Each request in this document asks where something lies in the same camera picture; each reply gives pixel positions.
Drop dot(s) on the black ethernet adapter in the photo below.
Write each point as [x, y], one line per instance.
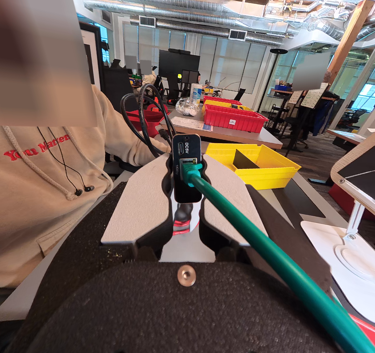
[187, 148]

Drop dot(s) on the black bin divider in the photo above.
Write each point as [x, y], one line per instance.
[244, 161]

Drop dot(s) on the wooden post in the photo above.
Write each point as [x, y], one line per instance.
[348, 39]

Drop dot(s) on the blue storage bin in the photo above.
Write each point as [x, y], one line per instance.
[283, 88]

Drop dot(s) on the black floor lamp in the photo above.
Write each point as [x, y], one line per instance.
[278, 50]

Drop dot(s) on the white wipes canister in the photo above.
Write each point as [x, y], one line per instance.
[197, 93]

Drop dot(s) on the clear plastic bag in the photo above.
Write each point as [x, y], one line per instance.
[187, 107]

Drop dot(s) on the white paper chart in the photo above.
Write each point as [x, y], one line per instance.
[313, 96]
[294, 96]

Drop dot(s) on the air vent grille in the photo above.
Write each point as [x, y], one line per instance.
[147, 21]
[237, 35]

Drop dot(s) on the grey work table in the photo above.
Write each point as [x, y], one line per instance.
[249, 139]

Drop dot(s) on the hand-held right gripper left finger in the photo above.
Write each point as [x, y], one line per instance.
[137, 206]

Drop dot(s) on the black television screen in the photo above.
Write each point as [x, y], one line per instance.
[175, 64]

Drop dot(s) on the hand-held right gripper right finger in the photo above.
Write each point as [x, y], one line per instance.
[231, 189]

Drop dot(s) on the black framed marker poster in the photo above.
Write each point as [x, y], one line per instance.
[88, 36]

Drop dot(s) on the white tablet stand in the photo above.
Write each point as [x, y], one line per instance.
[322, 241]

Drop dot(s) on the wood-edged desk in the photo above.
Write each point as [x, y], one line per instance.
[345, 134]

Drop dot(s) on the yellow plastic bin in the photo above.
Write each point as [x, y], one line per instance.
[263, 177]
[211, 103]

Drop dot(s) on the large red plastic bin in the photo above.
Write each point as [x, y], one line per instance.
[234, 121]

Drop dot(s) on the paper sheets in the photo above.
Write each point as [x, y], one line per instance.
[187, 123]

